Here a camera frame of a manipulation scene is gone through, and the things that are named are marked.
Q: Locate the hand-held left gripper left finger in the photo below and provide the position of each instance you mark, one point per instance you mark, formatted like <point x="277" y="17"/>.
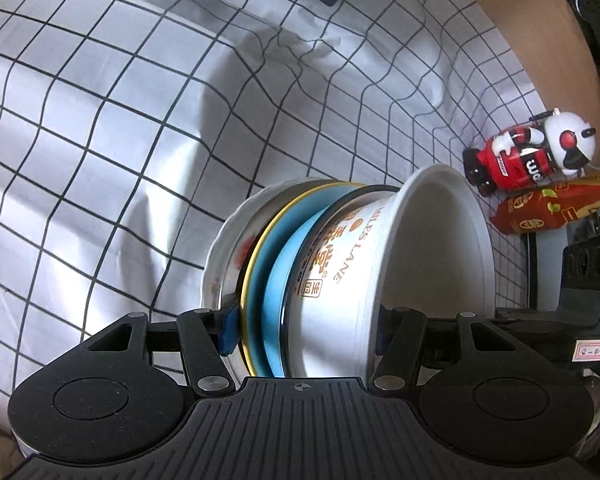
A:
<point x="228" y="332"/>

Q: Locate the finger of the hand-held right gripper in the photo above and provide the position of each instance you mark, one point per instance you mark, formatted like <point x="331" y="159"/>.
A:
<point x="535" y="321"/>

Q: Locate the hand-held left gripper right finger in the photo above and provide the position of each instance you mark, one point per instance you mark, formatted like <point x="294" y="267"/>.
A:
<point x="397" y="340"/>

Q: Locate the blue enamel bowl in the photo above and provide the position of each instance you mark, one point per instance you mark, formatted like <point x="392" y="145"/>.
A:
<point x="276" y="300"/>

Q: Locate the stainless steel bowl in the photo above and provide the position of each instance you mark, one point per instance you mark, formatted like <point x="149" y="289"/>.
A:
<point x="233" y="270"/>

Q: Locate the white patterned plate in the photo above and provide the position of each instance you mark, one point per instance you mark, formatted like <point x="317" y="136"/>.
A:
<point x="217" y="260"/>

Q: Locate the white paper bowl orange print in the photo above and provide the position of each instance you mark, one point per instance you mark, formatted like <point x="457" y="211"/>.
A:
<point x="430" y="260"/>

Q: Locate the red snack bag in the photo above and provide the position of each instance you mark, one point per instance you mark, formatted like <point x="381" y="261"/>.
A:
<point x="530" y="210"/>

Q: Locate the red toy figurine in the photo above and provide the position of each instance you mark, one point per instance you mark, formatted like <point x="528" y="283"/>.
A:
<point x="510" y="160"/>

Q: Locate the white checked tablecloth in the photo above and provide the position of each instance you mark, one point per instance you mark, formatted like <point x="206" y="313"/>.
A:
<point x="80" y="110"/>

